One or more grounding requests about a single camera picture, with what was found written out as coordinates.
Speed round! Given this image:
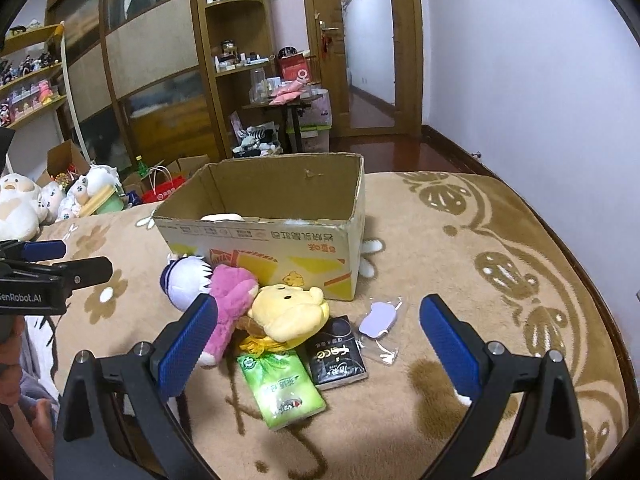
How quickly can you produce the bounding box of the pile of black white cloths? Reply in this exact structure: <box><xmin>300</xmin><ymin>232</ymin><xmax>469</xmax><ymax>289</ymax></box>
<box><xmin>232</xmin><ymin>122</ymin><xmax>284</xmax><ymax>159</ymax></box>

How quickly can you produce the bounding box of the red paper bag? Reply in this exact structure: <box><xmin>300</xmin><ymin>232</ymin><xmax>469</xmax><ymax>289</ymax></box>
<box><xmin>141</xmin><ymin>165</ymin><xmax>187</xmax><ymax>205</ymax></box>

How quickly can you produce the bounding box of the beige floral blanket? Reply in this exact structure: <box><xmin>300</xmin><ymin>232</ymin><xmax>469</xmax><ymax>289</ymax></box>
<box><xmin>35</xmin><ymin>170</ymin><xmax>631</xmax><ymax>480</ymax></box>

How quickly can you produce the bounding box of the red shopping bag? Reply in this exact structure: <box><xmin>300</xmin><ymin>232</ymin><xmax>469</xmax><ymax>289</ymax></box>
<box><xmin>277</xmin><ymin>52</ymin><xmax>319</xmax><ymax>87</ymax></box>

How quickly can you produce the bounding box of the white curved pole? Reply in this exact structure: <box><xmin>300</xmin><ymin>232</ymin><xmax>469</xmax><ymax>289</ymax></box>
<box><xmin>58</xmin><ymin>21</ymin><xmax>87</xmax><ymax>152</ymax></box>

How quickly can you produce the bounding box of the display shelf with figures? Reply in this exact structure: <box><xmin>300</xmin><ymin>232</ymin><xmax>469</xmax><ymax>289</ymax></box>
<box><xmin>0</xmin><ymin>22</ymin><xmax>69</xmax><ymax>129</ymax></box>

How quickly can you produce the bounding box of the purple item in clear packet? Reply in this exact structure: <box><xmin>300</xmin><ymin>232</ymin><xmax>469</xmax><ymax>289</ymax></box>
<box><xmin>357</xmin><ymin>296</ymin><xmax>407</xmax><ymax>365</ymax></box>

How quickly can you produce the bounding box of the clear plastic container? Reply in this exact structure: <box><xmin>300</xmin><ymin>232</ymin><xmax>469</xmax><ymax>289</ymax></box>
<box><xmin>250</xmin><ymin>67</ymin><xmax>274</xmax><ymax>104</ymax></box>

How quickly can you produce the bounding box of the white paw print plush toy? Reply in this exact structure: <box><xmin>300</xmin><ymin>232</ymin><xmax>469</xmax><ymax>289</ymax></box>
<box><xmin>57</xmin><ymin>165</ymin><xmax>121</xmax><ymax>222</ymax></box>

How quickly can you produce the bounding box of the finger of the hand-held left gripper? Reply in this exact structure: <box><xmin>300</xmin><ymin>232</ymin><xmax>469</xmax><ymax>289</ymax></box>
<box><xmin>0</xmin><ymin>240</ymin><xmax>67</xmax><ymax>264</ymax></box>
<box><xmin>0</xmin><ymin>256</ymin><xmax>114</xmax><ymax>292</ymax></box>

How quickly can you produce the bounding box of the pink plush toy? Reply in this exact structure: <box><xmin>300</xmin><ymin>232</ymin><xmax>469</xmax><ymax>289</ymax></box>
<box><xmin>200</xmin><ymin>263</ymin><xmax>261</xmax><ymax>367</ymax></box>

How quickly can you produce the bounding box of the wooden corner shelf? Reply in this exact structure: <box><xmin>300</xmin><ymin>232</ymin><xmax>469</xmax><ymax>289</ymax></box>
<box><xmin>192</xmin><ymin>0</ymin><xmax>282</xmax><ymax>157</ymax></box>

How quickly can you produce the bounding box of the small white plush toy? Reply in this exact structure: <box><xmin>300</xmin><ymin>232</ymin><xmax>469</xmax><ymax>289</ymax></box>
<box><xmin>37</xmin><ymin>182</ymin><xmax>64</xmax><ymax>226</ymax></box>

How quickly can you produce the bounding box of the green tissue pack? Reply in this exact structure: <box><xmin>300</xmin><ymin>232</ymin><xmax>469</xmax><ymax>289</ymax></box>
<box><xmin>236</xmin><ymin>350</ymin><xmax>327</xmax><ymax>431</ymax></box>

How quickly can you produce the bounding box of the wooden door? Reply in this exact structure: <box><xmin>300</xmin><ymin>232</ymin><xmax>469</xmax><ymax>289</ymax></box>
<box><xmin>305</xmin><ymin>0</ymin><xmax>352</xmax><ymax>137</ymax></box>

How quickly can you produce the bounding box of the black packet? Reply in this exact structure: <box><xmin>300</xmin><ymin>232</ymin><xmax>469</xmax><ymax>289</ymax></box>
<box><xmin>304</xmin><ymin>315</ymin><xmax>369</xmax><ymax>392</ymax></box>

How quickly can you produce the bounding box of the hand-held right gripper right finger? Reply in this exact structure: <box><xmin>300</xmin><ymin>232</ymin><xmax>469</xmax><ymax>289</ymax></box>
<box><xmin>419</xmin><ymin>294</ymin><xmax>587</xmax><ymax>480</ymax></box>

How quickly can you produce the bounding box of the open brown cardboard box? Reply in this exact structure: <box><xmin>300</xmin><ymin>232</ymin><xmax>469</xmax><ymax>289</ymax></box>
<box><xmin>35</xmin><ymin>140</ymin><xmax>92</xmax><ymax>187</ymax></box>

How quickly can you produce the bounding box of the pink soft item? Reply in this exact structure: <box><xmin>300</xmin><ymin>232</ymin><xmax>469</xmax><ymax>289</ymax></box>
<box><xmin>269</xmin><ymin>81</ymin><xmax>306</xmax><ymax>106</ymax></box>

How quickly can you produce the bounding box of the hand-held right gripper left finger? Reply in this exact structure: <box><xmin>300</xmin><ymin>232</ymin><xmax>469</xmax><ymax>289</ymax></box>
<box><xmin>52</xmin><ymin>292</ymin><xmax>221</xmax><ymax>480</ymax></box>

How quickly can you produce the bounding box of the yellow bear plush toy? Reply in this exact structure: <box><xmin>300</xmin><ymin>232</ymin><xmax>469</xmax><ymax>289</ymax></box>
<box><xmin>235</xmin><ymin>284</ymin><xmax>332</xmax><ymax>356</ymax></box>

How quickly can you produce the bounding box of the person's grey clothing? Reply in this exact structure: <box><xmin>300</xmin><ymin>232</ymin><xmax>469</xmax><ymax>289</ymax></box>
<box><xmin>0</xmin><ymin>312</ymin><xmax>60</xmax><ymax>461</ymax></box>

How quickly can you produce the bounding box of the blue and white plush doll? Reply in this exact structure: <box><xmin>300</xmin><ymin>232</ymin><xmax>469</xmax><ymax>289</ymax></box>
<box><xmin>160</xmin><ymin>254</ymin><xmax>215</xmax><ymax>311</ymax></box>

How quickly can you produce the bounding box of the white duck plush toy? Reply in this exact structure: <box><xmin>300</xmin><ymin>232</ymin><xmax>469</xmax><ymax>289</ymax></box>
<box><xmin>0</xmin><ymin>172</ymin><xmax>44</xmax><ymax>242</ymax></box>

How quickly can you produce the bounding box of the wooden wardrobe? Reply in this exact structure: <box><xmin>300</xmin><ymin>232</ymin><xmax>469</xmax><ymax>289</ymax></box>
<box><xmin>47</xmin><ymin>0</ymin><xmax>222</xmax><ymax>177</ymax></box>

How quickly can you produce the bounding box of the printed cardboard box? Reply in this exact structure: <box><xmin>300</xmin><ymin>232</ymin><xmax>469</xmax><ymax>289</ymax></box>
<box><xmin>152</xmin><ymin>152</ymin><xmax>368</xmax><ymax>302</ymax></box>

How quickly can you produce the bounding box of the green and yellow toy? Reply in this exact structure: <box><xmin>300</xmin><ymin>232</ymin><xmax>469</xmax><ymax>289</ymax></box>
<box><xmin>80</xmin><ymin>185</ymin><xmax>126</xmax><ymax>217</ymax></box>

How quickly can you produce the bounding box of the small black table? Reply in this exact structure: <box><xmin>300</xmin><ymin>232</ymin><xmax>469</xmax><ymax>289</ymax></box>
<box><xmin>242</xmin><ymin>95</ymin><xmax>314</xmax><ymax>154</ymax></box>

